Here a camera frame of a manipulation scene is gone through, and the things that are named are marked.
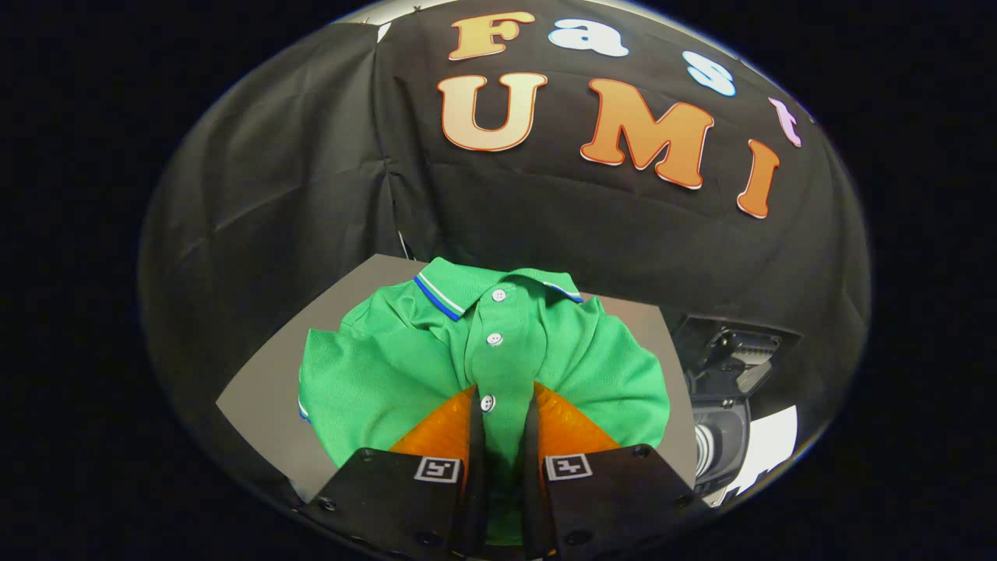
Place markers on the white flat board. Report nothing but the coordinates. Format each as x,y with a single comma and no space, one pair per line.
771,444

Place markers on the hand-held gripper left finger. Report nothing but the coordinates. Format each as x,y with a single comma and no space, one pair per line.
477,483

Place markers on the green polo shirt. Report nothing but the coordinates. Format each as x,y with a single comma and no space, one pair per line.
389,366

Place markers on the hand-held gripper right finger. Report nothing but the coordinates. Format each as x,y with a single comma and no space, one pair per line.
532,483

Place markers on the dark washing machine lid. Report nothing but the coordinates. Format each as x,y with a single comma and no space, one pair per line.
740,351

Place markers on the black backdrop cloth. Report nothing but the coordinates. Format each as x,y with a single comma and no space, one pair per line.
273,195

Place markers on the grey cabinet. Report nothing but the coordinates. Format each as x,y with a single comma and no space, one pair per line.
261,405

